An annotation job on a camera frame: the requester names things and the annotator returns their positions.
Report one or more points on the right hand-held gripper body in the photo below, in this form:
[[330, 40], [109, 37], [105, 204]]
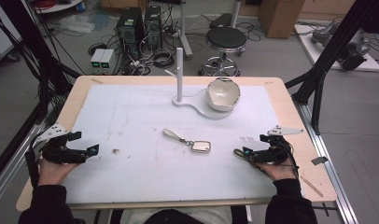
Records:
[[273, 154]]

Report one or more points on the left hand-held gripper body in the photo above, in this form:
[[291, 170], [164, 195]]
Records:
[[58, 154]]

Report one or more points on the person's right hand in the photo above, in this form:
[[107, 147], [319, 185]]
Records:
[[281, 172]]

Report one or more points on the person's left hand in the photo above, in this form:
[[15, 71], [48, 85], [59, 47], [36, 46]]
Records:
[[53, 174]]

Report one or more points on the small grey card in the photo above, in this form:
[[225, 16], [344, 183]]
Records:
[[319, 160]]

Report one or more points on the thin wooden strip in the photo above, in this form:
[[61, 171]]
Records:
[[312, 186]]

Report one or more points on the white table mat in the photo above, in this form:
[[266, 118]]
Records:
[[147, 168]]

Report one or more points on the white ceramic bowl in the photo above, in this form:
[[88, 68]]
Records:
[[223, 95]]

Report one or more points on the white power supply box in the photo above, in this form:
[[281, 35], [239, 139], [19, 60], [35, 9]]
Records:
[[106, 59], [97, 59]]

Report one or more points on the person's lap clothing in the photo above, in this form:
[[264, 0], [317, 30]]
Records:
[[178, 216]]

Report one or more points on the white stand with pole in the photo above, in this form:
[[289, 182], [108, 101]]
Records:
[[179, 77]]

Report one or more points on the white floor board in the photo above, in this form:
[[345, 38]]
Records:
[[318, 51]]

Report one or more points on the black round stool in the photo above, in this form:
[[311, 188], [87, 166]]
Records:
[[225, 39]]

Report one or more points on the clear plastic bag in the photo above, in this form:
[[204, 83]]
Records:
[[77, 23]]

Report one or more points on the black computer tower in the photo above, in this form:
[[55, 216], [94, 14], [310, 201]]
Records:
[[130, 31], [153, 26]]

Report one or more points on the brown wooden cabinet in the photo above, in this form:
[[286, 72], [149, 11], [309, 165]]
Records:
[[279, 17]]

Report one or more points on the grey and black robot device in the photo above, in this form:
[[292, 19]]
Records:
[[349, 46]]

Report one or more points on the round white table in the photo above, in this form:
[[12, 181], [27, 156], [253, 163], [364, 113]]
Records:
[[55, 5]]

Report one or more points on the white metal desk leg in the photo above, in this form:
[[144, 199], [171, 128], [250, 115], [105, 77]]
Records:
[[184, 31]]

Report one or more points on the aluminium rail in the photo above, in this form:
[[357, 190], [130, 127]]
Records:
[[10, 177], [329, 168]]

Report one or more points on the black metal frame stand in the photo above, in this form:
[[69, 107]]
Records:
[[330, 46], [32, 56]]

